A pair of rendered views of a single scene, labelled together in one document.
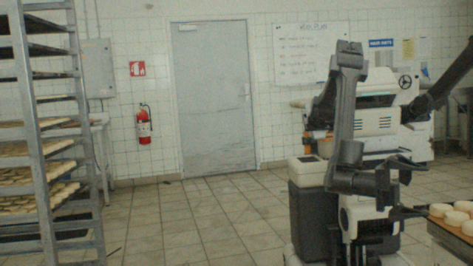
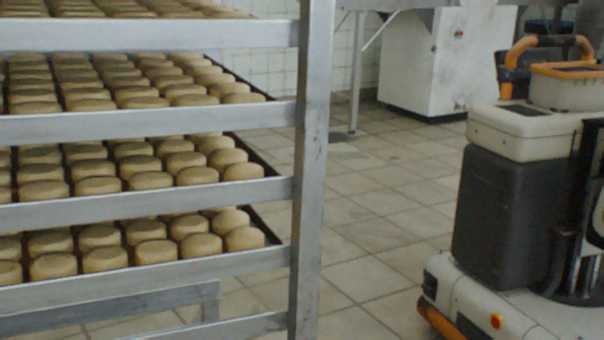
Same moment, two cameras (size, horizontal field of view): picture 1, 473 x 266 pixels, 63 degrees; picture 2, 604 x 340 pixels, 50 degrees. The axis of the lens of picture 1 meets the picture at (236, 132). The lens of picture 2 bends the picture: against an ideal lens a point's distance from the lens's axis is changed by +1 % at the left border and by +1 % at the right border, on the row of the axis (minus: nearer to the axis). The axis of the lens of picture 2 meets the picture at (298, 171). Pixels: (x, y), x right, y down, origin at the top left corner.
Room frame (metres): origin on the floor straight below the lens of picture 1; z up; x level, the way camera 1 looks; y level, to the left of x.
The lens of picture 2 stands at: (0.49, 0.87, 1.23)
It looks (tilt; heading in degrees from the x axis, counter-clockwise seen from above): 19 degrees down; 339
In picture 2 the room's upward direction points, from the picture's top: 2 degrees clockwise
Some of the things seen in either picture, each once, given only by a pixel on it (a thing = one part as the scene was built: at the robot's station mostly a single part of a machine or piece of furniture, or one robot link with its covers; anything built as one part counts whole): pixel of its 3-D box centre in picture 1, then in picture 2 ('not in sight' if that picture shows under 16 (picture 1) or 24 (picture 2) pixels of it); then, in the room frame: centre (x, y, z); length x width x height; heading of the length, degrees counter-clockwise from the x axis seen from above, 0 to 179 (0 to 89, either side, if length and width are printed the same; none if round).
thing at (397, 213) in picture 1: (405, 205); not in sight; (0.80, -0.35, 0.95); 0.09 x 0.07 x 0.07; 49
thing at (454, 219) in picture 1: (456, 219); not in sight; (0.80, -0.47, 0.91); 0.05 x 0.05 x 0.02
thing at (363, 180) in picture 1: (372, 185); not in sight; (0.84, -0.30, 0.99); 0.07 x 0.07 x 0.10; 49
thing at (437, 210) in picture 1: (441, 210); not in sight; (0.86, -0.46, 0.91); 0.05 x 0.05 x 0.02
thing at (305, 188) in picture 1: (344, 199); (561, 179); (1.95, -0.54, 0.59); 0.55 x 0.34 x 0.83; 94
